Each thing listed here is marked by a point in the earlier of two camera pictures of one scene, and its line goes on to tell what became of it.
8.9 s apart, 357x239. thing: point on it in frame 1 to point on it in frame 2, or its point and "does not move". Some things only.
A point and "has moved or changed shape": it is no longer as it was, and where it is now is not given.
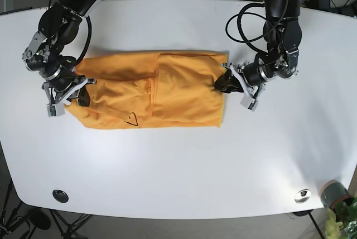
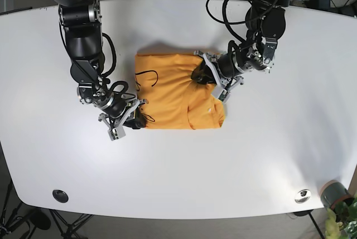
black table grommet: (60, 196) does not move
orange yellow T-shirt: (163, 89) has moved or changed shape
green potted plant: (342, 222) does not move
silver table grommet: (303, 196) does not move
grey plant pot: (332, 192) does not move
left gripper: (61, 80) to (117, 109)
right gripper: (258, 72) to (231, 66)
